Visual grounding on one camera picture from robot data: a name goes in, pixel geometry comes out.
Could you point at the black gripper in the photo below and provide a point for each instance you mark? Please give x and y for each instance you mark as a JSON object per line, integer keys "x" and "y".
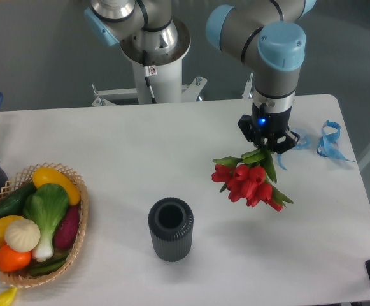
{"x": 268, "y": 130}

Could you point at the red tulip bouquet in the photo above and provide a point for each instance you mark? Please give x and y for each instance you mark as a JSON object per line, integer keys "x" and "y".
{"x": 251, "y": 177}

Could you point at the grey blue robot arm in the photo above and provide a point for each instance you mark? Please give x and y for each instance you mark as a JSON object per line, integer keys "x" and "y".
{"x": 264, "y": 36}

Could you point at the dark grey ribbed vase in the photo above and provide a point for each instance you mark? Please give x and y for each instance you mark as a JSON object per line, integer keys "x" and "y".
{"x": 171, "y": 223}

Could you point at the blue ribbon under gripper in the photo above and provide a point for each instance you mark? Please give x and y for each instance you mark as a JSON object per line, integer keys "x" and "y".
{"x": 304, "y": 142}

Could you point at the blue ribbon right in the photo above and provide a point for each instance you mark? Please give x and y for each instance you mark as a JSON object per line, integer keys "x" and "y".
{"x": 328, "y": 142}

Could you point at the purple sweet potato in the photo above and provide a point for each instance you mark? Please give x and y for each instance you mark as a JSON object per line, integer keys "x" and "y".
{"x": 67, "y": 231}

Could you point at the green bok choy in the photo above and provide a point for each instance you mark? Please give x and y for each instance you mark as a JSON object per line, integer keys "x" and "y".
{"x": 46, "y": 208}

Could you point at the green cucumber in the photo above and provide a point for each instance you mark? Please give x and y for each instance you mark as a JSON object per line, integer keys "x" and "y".
{"x": 13, "y": 203}

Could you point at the white steamed bun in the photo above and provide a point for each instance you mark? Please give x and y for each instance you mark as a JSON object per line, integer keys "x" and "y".
{"x": 22, "y": 235}

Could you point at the green vegetable in basket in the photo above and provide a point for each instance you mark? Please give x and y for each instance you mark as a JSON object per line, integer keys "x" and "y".
{"x": 44, "y": 268}

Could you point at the woven bamboo basket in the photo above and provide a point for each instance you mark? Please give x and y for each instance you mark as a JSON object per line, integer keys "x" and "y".
{"x": 23, "y": 279}

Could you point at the orange tangerine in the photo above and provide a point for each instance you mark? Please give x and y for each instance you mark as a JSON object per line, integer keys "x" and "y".
{"x": 11, "y": 260}

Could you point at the yellow banana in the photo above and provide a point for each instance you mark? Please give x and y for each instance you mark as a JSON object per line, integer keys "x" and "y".
{"x": 7, "y": 297}

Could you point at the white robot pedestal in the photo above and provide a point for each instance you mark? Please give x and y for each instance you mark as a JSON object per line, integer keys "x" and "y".
{"x": 156, "y": 59}

